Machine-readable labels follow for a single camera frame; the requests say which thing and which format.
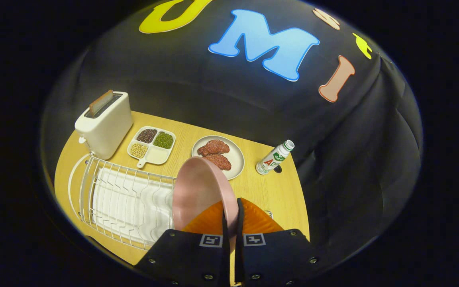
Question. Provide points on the black backdrop cloth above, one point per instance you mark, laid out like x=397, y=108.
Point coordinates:
x=213, y=91

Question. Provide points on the toast slice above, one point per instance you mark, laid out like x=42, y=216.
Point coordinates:
x=100, y=103

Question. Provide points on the brown meat slice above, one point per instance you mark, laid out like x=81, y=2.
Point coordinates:
x=219, y=161
x=213, y=147

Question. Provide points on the beige round plate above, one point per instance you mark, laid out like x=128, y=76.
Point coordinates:
x=235, y=159

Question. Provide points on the white toaster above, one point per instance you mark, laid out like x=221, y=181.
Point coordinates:
x=106, y=127

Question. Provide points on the white divided dish with beans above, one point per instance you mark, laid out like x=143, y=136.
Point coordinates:
x=155, y=155

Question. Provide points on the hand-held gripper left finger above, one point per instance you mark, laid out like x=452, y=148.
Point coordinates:
x=225, y=263

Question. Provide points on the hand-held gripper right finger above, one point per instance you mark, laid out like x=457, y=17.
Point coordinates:
x=239, y=259

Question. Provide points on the pink plate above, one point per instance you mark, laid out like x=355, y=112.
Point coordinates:
x=197, y=191

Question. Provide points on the white drink bottle green label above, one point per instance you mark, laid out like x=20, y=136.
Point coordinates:
x=273, y=159

